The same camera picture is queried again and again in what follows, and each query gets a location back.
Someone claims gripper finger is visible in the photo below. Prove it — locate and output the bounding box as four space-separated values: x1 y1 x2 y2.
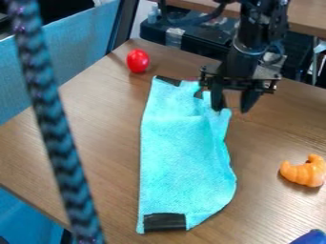
209 83 229 112
239 88 265 114

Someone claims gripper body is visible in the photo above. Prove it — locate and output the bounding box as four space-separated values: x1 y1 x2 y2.
198 44 284 95

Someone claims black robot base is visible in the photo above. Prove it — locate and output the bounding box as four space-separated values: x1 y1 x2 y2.
138 9 316 84

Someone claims turquoise cloth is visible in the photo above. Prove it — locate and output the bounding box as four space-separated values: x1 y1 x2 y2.
134 75 238 235

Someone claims red toy tomato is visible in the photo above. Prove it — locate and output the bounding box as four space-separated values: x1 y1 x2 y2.
124 49 152 74

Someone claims orange toy croissant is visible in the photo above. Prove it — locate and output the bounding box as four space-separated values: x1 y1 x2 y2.
278 153 326 188

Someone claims blue toy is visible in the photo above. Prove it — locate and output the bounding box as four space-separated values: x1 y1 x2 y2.
289 229 326 244

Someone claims braided blue black cable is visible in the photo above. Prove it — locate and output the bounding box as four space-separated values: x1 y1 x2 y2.
2 0 108 244

